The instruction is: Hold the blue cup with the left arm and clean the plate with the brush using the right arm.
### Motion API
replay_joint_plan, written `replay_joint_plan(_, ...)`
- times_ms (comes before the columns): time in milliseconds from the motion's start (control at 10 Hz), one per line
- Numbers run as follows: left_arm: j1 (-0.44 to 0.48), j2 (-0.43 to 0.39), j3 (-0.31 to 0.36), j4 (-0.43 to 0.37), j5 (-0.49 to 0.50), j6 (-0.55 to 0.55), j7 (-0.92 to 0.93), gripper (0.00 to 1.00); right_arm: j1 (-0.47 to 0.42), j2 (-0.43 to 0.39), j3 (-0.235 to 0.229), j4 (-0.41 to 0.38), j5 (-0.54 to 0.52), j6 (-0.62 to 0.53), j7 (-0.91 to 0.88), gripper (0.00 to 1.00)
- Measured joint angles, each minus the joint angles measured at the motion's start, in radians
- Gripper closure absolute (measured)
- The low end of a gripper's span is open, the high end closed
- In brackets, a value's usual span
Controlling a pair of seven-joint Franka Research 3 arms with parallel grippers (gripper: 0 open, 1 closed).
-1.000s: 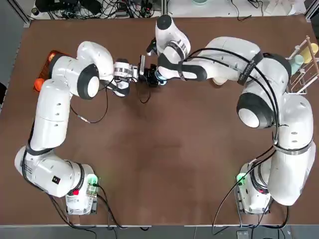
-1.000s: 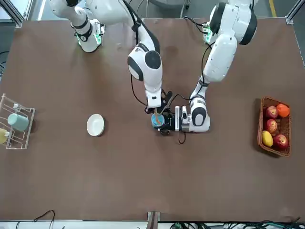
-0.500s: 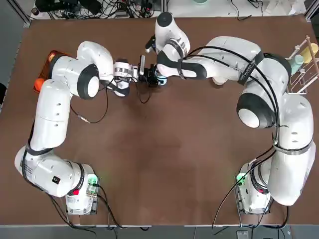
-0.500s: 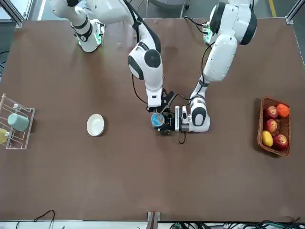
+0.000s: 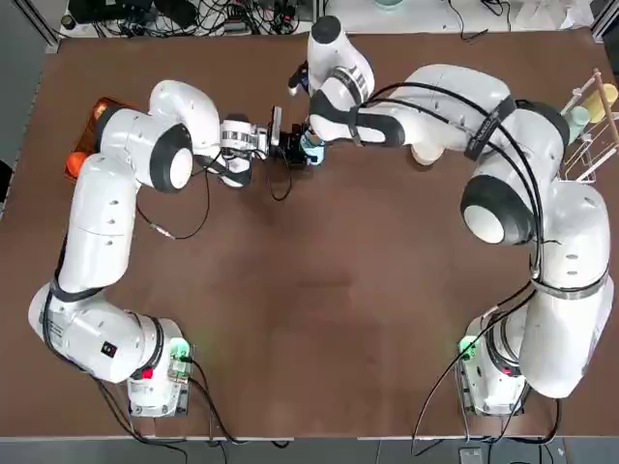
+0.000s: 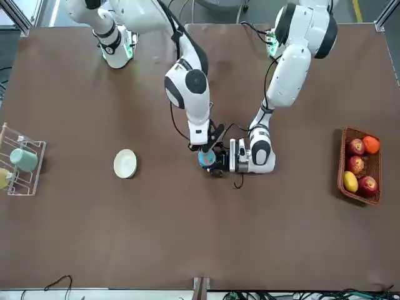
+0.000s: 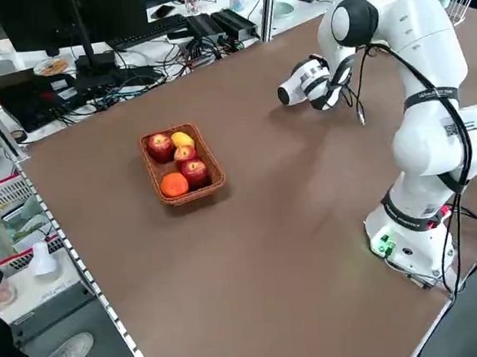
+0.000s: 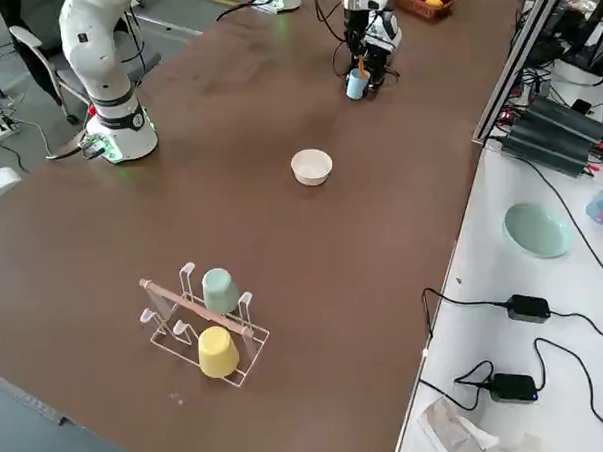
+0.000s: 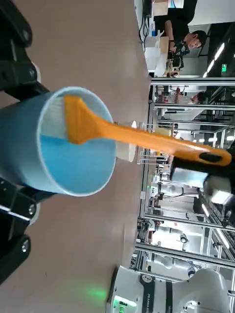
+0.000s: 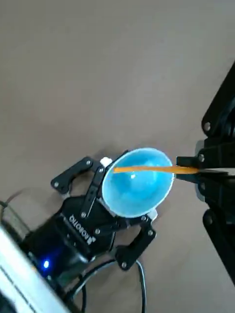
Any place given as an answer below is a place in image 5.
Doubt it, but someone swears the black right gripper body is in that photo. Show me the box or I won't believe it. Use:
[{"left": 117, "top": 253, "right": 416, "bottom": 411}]
[{"left": 288, "top": 60, "right": 311, "bottom": 97}]

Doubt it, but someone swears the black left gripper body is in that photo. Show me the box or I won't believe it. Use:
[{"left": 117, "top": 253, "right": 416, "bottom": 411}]
[{"left": 279, "top": 135, "right": 304, "bottom": 169}]

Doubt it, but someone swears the blue plastic cup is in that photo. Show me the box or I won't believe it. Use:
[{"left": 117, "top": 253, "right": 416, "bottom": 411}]
[{"left": 299, "top": 133, "right": 327, "bottom": 167}]

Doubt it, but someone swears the green plastic cup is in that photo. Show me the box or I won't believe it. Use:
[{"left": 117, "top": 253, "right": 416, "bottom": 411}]
[{"left": 559, "top": 104, "right": 592, "bottom": 145}]

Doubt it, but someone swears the yellow plastic cup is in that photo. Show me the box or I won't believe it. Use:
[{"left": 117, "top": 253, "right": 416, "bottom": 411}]
[{"left": 581, "top": 81, "right": 619, "bottom": 123}]

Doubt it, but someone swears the cream round bowl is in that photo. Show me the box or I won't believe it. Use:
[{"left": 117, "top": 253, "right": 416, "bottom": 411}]
[{"left": 409, "top": 142, "right": 447, "bottom": 168}]

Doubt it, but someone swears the black equipment box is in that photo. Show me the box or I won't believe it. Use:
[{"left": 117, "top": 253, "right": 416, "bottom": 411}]
[{"left": 67, "top": 0, "right": 155, "bottom": 24}]

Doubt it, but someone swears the brown wicker fruit basket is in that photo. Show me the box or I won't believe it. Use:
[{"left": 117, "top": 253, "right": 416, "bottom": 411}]
[{"left": 64, "top": 95, "right": 120, "bottom": 183}]

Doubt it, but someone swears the orange fruit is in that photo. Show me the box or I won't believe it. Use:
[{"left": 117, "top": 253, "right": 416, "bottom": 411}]
[{"left": 66, "top": 151, "right": 92, "bottom": 179}]

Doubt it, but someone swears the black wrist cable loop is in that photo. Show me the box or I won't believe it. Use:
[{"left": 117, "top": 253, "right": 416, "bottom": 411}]
[{"left": 267, "top": 144, "right": 297, "bottom": 203}]

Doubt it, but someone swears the black cable with plug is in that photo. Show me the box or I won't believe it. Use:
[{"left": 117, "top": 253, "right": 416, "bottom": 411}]
[{"left": 135, "top": 157, "right": 215, "bottom": 242}]

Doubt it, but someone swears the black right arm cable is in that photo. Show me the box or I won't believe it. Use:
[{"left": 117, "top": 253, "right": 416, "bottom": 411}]
[{"left": 355, "top": 81, "right": 565, "bottom": 458}]

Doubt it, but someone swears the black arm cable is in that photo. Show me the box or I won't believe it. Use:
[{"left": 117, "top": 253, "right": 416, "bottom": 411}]
[
  {"left": 355, "top": 81, "right": 565, "bottom": 458},
  {"left": 41, "top": 231, "right": 296, "bottom": 464}
]

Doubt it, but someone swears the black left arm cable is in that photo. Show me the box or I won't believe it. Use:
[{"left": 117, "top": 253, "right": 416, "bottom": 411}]
[{"left": 41, "top": 231, "right": 296, "bottom": 464}]

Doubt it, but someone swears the white wire cup rack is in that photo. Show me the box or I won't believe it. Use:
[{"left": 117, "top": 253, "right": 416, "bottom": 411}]
[{"left": 554, "top": 67, "right": 619, "bottom": 186}]

